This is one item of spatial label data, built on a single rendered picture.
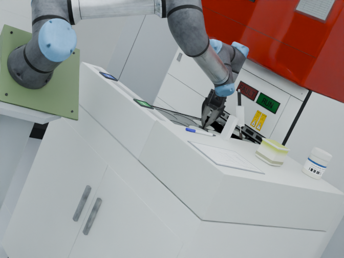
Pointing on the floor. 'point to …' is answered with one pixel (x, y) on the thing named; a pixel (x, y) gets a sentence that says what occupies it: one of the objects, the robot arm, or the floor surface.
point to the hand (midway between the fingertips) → (204, 125)
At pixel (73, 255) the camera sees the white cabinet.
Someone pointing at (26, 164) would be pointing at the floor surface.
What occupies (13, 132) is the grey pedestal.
